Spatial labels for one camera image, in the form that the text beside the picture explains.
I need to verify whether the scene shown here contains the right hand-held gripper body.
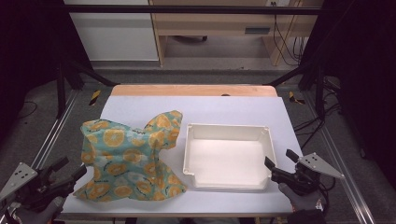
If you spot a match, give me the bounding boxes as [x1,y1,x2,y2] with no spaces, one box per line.
[271,152,345,197]

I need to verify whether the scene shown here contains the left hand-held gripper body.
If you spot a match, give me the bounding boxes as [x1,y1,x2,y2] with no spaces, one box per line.
[0,161,74,213]

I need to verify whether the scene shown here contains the white plastic tray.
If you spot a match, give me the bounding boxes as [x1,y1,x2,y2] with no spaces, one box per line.
[182,122,278,191]

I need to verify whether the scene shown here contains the teal orange-print cloth bag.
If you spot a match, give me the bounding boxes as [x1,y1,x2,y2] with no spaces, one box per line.
[73,110,188,203]

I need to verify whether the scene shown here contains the person's right hand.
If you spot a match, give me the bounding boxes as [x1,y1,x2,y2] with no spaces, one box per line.
[278,182,326,213]

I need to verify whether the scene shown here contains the person's left hand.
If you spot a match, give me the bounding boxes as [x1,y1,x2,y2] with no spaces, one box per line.
[13,196,67,224]

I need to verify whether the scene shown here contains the yellow black floor tape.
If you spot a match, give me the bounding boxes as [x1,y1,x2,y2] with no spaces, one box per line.
[89,90,102,106]
[288,91,306,105]

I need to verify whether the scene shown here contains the black metal stand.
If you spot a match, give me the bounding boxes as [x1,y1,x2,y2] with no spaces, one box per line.
[264,62,328,120]
[55,59,120,119]

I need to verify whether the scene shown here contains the dark curtain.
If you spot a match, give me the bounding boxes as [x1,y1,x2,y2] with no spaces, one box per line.
[0,0,94,134]
[298,0,396,181]

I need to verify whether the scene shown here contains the white cabinet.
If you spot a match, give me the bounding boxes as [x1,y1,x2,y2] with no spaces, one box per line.
[64,0,160,63]

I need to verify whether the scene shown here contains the wooden desk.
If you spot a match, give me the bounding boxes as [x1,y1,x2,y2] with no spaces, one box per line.
[148,0,325,67]

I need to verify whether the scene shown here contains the aluminium rail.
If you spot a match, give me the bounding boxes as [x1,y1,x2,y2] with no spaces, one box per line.
[31,90,80,171]
[303,92,376,224]

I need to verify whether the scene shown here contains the black floor cables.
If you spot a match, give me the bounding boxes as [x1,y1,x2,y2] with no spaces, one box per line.
[293,77,344,150]

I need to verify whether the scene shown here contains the bundle of black cables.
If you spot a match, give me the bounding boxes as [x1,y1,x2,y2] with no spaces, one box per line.
[271,1,307,66]

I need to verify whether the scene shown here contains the black frame bar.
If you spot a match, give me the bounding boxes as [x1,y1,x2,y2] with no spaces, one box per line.
[64,4,325,16]

